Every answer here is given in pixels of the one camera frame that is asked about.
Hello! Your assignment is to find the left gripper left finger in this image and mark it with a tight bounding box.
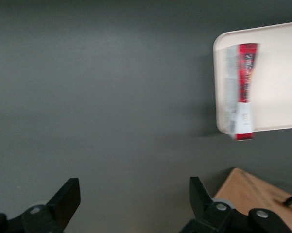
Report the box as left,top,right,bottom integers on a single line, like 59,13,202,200
0,178,82,233

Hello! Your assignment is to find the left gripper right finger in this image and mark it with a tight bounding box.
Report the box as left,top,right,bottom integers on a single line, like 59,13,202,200
181,176,292,233

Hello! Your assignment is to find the red cookie box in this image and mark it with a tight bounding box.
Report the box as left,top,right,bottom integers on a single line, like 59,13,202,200
223,43,260,142

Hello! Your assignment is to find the cream plastic tray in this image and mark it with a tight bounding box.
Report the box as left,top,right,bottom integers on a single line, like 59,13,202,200
212,20,292,134

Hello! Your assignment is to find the wooden drawer cabinet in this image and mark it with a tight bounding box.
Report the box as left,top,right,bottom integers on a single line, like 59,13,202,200
213,167,292,233

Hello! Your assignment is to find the grey table mat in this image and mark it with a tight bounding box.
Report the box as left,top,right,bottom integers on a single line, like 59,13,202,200
0,0,292,233

